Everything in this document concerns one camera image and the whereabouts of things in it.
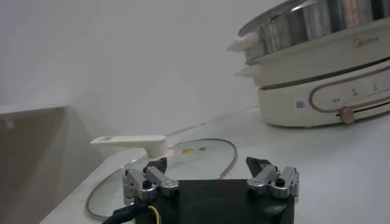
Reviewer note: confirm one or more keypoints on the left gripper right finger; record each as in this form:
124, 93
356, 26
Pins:
268, 179

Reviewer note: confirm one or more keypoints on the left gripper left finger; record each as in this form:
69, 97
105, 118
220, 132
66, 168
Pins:
152, 182

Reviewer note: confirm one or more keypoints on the steel perforated steamer basket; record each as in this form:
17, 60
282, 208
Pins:
304, 24

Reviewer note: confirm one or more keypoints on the cream electric cooker base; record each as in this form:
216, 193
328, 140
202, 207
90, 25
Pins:
289, 100

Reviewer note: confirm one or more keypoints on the white side table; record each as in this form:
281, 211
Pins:
30, 109

